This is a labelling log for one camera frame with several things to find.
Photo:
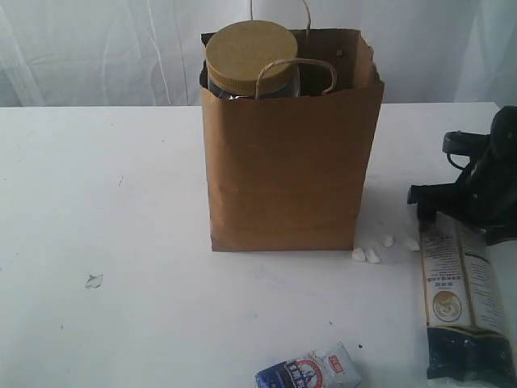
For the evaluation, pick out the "brown paper bag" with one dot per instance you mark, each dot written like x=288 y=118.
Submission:
x=287 y=174

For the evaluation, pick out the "small white pebble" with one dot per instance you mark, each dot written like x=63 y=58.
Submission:
x=372 y=256
x=388 y=240
x=358 y=254
x=411 y=245

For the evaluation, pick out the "blue white salt packet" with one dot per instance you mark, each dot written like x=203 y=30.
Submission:
x=331 y=368

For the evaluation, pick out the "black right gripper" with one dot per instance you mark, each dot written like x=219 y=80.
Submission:
x=489 y=201

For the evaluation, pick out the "small clear plastic scrap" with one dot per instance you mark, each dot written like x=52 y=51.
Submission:
x=94 y=281

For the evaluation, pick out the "plastic nut jar yellow lid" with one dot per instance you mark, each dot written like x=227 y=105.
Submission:
x=235 y=58

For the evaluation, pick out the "black beige noodle package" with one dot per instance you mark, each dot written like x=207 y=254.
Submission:
x=467 y=331

